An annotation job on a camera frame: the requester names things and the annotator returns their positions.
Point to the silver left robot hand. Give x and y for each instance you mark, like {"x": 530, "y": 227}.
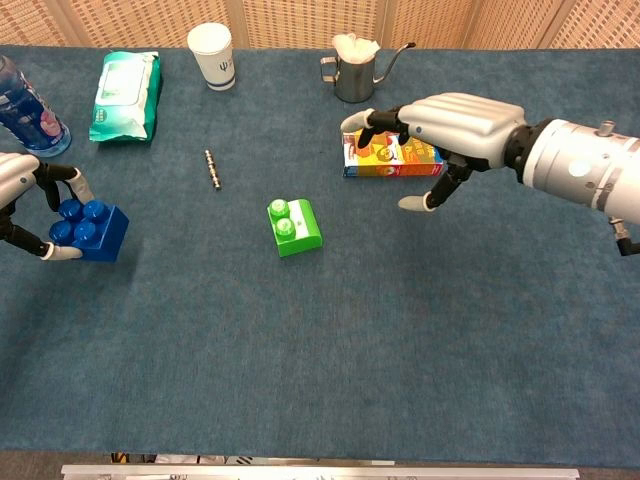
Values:
{"x": 15, "y": 175}

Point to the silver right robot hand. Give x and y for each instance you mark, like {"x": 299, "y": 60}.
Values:
{"x": 465, "y": 125}

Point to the blue four-stud building block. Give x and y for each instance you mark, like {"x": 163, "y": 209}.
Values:
{"x": 107, "y": 235}

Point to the green two-stud building block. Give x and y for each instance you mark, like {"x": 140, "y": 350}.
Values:
{"x": 300, "y": 235}

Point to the yellow snack box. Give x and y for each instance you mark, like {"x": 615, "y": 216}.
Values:
{"x": 390, "y": 165}

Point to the steel gooseneck pitcher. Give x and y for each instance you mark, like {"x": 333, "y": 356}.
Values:
{"x": 355, "y": 80}

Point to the green wet wipes pack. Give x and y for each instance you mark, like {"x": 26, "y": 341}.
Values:
{"x": 122, "y": 100}

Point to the crumpled white tissue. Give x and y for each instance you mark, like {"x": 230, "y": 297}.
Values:
{"x": 355, "y": 50}

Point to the woven wooden folding screen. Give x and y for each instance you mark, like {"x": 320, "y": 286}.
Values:
{"x": 300, "y": 20}

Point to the small beaded metal rod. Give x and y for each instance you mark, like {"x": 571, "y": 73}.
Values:
{"x": 213, "y": 169}

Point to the white paper cup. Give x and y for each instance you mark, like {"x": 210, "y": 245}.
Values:
{"x": 215, "y": 60}

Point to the teal felt table cloth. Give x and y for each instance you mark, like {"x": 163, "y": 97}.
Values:
{"x": 320, "y": 350}

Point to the aluminium profile rail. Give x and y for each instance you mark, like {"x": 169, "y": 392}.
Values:
{"x": 320, "y": 472}

